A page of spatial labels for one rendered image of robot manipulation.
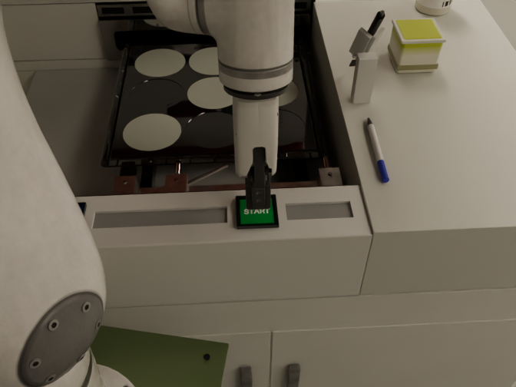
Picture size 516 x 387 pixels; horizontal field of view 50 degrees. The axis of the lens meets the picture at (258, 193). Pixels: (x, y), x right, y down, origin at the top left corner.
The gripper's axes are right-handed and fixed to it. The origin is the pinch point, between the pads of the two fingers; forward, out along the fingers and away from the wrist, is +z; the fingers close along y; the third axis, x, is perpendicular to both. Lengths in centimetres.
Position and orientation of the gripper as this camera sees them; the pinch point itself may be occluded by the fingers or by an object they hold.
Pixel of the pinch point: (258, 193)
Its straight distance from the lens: 72.5
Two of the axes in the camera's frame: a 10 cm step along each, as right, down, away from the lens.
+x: 10.0, -0.4, 0.4
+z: 0.1, 8.3, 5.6
